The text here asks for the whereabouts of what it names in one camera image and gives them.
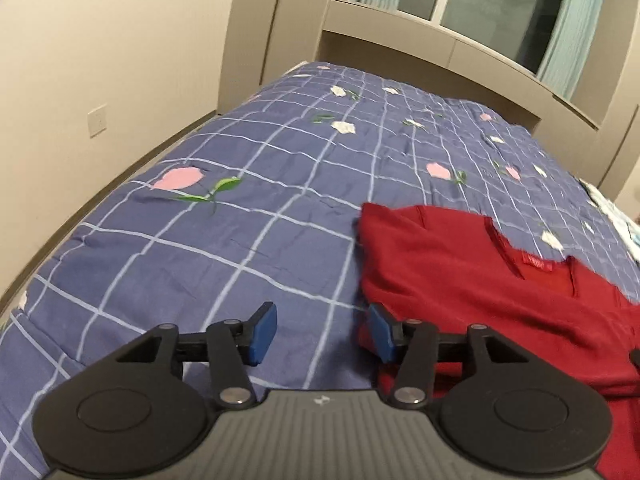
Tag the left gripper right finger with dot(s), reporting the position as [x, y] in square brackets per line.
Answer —
[493, 402]

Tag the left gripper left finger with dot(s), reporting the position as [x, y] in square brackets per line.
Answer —
[150, 403]

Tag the red knit sweater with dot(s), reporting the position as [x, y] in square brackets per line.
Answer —
[454, 269]

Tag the light blue white clothes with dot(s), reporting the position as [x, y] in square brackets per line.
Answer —
[627, 229]

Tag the blue plaid floral quilt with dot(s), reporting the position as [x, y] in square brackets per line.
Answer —
[261, 204]

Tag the light blue right curtain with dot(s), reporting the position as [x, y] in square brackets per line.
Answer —
[569, 46]

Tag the white wall socket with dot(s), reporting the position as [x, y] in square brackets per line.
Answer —
[97, 120]

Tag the window with white frame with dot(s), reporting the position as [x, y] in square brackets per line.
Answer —
[517, 29]

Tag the beige wall cabinet unit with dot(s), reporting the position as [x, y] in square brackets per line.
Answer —
[594, 135]

